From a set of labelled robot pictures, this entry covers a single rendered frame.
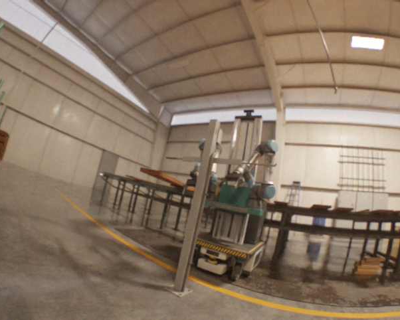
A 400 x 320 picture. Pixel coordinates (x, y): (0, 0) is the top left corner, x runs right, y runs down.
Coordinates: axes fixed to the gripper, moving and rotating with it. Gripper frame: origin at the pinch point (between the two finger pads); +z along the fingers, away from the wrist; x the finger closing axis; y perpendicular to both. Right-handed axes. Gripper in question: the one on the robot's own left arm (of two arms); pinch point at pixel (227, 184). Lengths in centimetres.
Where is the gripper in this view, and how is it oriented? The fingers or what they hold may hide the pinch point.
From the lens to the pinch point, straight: 134.9
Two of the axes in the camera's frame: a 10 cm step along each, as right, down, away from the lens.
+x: 7.5, -0.4, -6.7
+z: -5.7, 4.7, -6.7
